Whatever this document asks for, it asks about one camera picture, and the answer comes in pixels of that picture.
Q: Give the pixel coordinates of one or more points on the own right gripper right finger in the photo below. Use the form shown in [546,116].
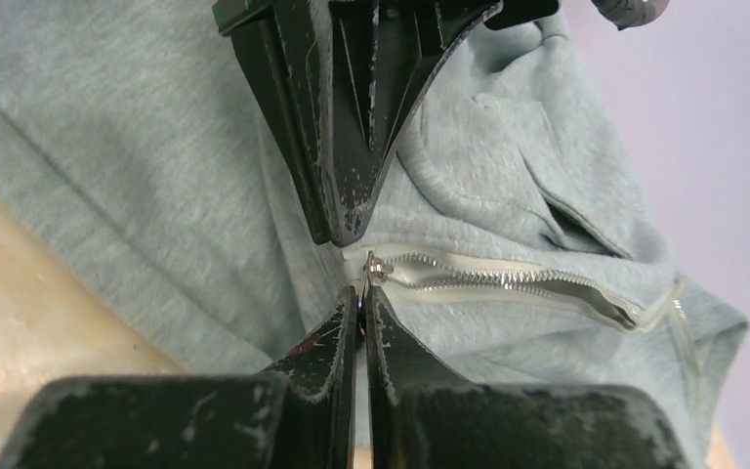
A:
[423,414]

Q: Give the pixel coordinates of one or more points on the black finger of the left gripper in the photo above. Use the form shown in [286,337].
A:
[276,46]
[385,56]

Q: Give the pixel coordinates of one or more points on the grey zip-up jacket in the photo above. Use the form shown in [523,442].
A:
[131,144]

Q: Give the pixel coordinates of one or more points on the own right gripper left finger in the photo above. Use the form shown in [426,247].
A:
[295,413]

